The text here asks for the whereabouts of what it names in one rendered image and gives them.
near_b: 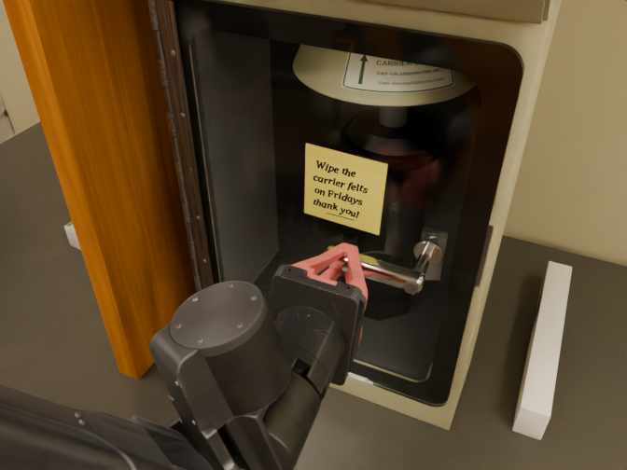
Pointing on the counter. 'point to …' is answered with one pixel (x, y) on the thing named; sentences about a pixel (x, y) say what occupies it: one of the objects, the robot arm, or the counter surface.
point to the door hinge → (173, 131)
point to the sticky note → (344, 188)
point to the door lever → (425, 253)
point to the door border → (164, 40)
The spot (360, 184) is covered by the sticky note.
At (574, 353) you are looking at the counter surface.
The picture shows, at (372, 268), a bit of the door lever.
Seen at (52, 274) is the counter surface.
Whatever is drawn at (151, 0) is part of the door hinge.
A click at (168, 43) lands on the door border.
